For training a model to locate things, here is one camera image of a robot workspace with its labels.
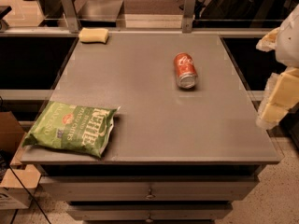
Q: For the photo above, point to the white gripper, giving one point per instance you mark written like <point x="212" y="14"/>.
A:
<point x="290" y="42"/>

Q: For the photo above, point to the yellow sponge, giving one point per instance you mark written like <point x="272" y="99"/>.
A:
<point x="91" y="35"/>

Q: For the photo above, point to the green jalapeno chip bag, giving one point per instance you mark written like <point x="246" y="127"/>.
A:
<point x="77" y="128"/>

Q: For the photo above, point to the red soda can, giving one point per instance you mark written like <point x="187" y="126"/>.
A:
<point x="185" y="70"/>

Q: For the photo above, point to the lower cabinet drawer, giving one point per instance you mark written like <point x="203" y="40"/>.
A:
<point x="149" y="212"/>

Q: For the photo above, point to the cabinet drawer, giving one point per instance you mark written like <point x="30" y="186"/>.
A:
<point x="149" y="212"/>
<point x="93" y="189"/>

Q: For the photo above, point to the upper cabinet drawer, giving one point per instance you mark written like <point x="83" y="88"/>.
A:
<point x="93" y="189"/>

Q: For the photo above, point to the cardboard box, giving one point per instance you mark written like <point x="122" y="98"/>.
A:
<point x="18" y="181"/>

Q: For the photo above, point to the right metal bracket post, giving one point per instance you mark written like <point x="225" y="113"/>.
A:
<point x="186" y="24"/>

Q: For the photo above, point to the metal bracket post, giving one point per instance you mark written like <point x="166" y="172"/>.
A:
<point x="70" y="16"/>
<point x="186" y="24"/>

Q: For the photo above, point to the left metal bracket post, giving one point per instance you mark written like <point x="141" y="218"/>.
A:
<point x="70" y="16"/>

